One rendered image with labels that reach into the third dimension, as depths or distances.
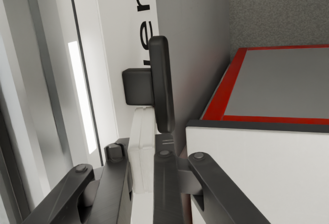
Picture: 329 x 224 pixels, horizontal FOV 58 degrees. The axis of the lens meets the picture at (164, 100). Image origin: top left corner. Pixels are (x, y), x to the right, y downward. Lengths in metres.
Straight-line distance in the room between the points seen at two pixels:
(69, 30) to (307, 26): 0.97
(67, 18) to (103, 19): 0.02
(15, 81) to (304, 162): 0.33
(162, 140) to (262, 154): 0.22
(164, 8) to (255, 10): 0.75
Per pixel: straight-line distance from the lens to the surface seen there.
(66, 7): 0.21
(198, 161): 0.16
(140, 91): 0.22
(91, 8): 0.21
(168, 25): 0.39
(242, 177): 0.41
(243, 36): 1.12
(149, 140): 0.18
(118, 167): 0.16
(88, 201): 0.17
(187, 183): 0.16
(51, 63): 0.19
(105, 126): 0.22
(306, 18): 1.11
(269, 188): 0.42
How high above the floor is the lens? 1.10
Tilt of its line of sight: 63 degrees down
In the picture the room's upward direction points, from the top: 137 degrees counter-clockwise
